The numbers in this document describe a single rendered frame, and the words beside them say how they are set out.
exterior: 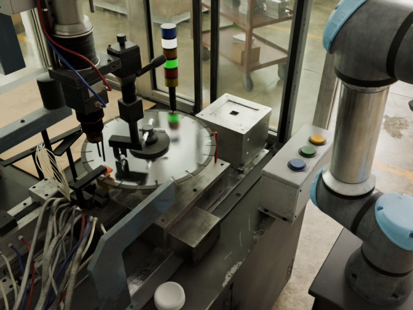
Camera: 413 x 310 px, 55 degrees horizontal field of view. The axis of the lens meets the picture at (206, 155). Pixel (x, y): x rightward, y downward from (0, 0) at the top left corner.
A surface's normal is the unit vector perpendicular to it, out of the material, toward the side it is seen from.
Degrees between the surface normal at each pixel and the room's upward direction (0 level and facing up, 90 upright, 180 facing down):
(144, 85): 90
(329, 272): 0
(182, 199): 0
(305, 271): 0
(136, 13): 90
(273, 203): 90
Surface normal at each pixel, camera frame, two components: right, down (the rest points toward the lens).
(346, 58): -0.84, 0.44
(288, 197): -0.57, 0.50
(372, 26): -0.71, -0.03
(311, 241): 0.00, -0.79
